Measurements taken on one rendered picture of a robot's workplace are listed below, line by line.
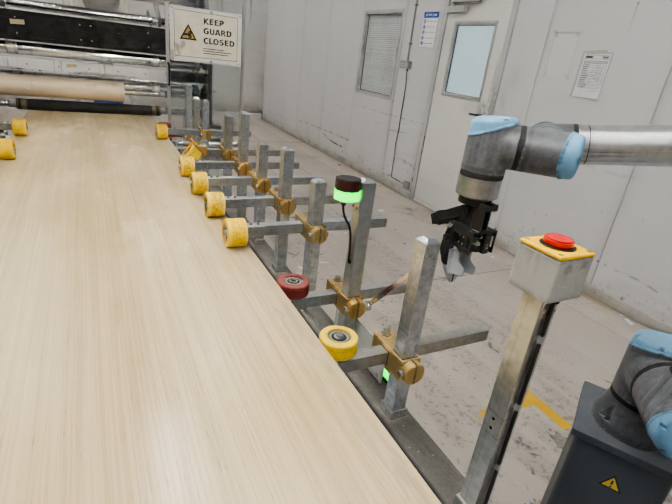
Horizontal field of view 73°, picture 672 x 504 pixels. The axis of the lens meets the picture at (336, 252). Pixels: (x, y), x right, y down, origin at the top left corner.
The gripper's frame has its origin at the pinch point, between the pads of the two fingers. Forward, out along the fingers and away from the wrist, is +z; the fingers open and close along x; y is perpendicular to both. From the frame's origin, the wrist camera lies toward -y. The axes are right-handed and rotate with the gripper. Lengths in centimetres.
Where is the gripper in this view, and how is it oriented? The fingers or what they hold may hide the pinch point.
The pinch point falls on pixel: (449, 275)
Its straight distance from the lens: 111.2
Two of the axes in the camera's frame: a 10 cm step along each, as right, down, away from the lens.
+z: -1.1, 9.1, 3.9
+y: 4.6, 4.0, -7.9
